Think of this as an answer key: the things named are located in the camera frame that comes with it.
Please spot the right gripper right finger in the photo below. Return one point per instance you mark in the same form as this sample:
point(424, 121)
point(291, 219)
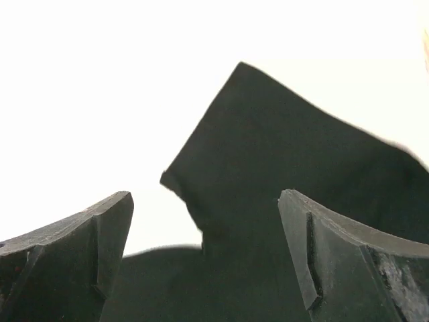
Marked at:
point(348, 271)

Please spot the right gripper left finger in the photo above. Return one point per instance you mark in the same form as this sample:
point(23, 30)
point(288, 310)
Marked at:
point(65, 271)

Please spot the black t shirt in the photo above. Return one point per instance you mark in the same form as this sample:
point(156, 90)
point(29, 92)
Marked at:
point(257, 139)

